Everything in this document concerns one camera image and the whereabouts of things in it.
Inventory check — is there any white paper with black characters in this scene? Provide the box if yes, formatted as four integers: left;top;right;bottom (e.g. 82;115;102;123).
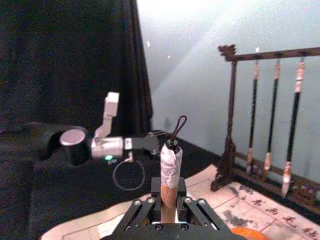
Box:
62;174;320;240

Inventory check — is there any orange round thing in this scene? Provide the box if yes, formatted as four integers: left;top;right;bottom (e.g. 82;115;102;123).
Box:
230;226;264;240

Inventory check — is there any large black hanging brush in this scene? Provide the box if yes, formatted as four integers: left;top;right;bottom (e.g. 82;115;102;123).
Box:
280;56;306;199

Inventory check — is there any black table cloth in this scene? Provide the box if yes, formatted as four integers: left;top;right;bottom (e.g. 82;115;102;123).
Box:
0;121;227;240

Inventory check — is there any thin black hanging brush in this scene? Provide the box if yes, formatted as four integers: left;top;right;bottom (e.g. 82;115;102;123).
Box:
245;60;261;176
261;58;282;183

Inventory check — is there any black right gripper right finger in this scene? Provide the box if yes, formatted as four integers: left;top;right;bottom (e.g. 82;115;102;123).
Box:
175;176;227;232

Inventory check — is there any dark wooden brush rack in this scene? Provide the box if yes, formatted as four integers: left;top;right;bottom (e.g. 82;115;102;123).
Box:
210;44;320;216

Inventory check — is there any black curtain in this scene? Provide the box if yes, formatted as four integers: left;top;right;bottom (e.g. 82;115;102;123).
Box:
0;0;154;141

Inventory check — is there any brown brush with white wrap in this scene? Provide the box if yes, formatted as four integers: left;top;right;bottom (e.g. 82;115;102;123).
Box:
159;115;184;224

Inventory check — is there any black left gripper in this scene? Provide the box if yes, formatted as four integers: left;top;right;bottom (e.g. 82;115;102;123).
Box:
123;129;171;160

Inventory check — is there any thin dark looped cable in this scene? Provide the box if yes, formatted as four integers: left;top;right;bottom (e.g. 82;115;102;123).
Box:
112;152;147;192

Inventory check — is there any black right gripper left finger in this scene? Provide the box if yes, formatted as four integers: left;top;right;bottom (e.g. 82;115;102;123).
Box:
116;176;163;234

